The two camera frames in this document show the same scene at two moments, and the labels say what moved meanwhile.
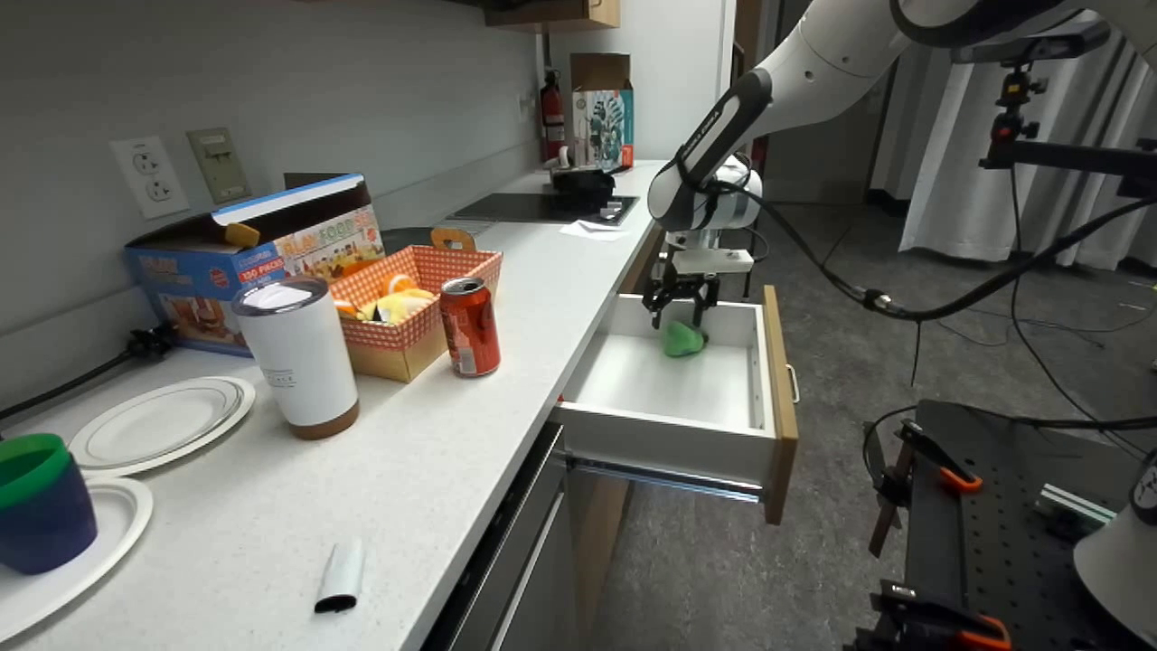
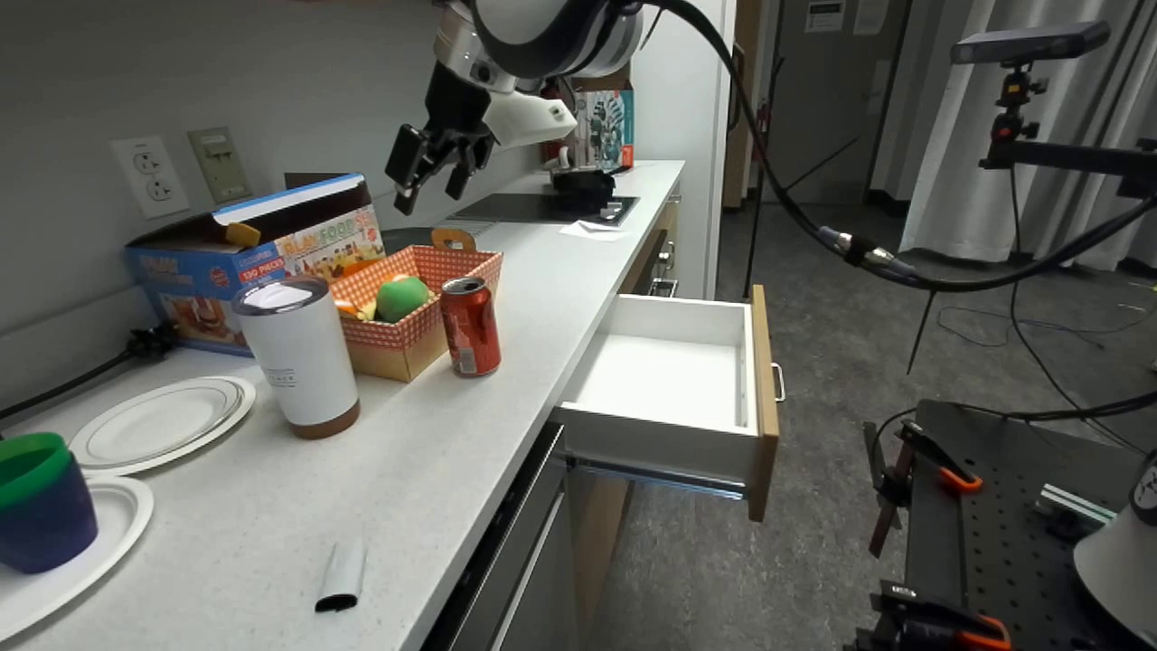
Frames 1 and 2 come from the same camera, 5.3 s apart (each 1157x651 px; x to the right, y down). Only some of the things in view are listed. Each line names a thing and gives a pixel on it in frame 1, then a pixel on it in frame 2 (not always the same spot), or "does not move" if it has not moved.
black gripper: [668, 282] to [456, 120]
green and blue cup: [49, 520] does not move
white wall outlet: [149, 174] does not move
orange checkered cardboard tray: [392, 312] does not move
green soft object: [681, 342] to [398, 299]
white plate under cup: [123, 515] does not move
